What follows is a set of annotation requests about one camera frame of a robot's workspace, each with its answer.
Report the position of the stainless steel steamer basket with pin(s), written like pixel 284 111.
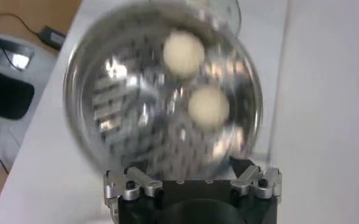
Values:
pixel 121 100

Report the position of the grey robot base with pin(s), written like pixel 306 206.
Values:
pixel 5 91

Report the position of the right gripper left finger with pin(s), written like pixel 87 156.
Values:
pixel 142 184

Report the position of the white steamed baozi bun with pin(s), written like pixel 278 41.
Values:
pixel 183 53
pixel 208 106

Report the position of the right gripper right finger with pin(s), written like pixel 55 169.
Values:
pixel 252 182

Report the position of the black floor power adapter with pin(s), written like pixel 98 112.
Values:
pixel 52 37

